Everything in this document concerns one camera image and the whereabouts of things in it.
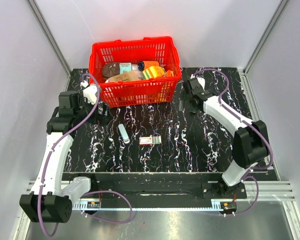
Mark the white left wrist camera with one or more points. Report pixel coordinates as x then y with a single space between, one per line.
91 92

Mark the brown cardboard box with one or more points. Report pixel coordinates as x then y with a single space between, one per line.
123 77

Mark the orange blue cylinder can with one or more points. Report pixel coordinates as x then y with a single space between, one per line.
144 64

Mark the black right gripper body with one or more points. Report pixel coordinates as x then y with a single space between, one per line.
185 98

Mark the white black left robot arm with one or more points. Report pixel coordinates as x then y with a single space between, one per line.
48 201

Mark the white silver staple remover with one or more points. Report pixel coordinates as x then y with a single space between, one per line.
123 133

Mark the aluminium ruler rail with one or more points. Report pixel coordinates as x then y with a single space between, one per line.
152 203

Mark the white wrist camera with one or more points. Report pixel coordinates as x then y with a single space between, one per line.
201 81
91 92

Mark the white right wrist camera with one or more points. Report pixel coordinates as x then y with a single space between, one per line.
201 81

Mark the brown round cookie pack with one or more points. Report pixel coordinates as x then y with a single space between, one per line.
110 69

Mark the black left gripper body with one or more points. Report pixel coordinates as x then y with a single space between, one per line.
102 118

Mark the red plastic shopping basket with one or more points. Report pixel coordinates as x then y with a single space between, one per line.
158 90

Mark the red white staple box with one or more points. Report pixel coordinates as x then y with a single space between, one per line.
150 140

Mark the orange snack packet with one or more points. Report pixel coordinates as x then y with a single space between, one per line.
168 74

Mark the teal card box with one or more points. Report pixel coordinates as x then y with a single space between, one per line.
125 67

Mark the yellow green striped box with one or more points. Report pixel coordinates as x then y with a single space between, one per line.
153 72

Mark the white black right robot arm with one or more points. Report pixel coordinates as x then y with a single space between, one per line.
250 138

